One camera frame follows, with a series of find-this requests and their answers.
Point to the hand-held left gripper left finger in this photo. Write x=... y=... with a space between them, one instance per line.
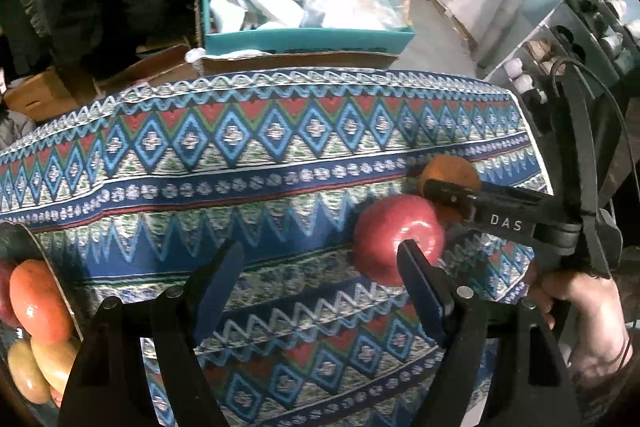
x=220 y=287

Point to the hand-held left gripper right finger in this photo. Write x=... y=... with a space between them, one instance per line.
x=417 y=282

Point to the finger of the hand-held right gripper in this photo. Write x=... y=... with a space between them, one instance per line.
x=505 y=217

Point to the large red apple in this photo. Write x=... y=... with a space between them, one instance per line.
x=385 y=232

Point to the small orange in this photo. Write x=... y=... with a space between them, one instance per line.
x=445 y=169

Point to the large yellow-green pear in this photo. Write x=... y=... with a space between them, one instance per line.
x=55 y=362

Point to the bowl of fruit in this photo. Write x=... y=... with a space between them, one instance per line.
x=35 y=247

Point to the person's right forearm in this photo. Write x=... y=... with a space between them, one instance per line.
x=612 y=399

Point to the person's right hand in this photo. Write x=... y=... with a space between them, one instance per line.
x=585 y=307

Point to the group of white bottles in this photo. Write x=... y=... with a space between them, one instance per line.
x=522 y=74

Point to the patterned blue tablecloth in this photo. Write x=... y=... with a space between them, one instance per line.
x=250 y=167

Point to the black wrist band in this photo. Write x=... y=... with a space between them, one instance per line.
x=619 y=351

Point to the large orange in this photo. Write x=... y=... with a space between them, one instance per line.
x=37 y=302

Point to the yellow-green apple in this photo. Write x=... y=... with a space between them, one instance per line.
x=25 y=374

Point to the brown cardboard box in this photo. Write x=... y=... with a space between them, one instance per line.
x=40 y=92
x=155 y=69

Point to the crumpled white paper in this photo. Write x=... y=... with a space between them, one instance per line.
x=196 y=55

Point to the flat brown cardboard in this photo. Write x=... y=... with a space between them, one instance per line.
x=310 y=59

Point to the teal box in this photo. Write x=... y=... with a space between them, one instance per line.
x=310 y=42

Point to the clear plastic bag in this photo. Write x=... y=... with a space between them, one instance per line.
x=355 y=2

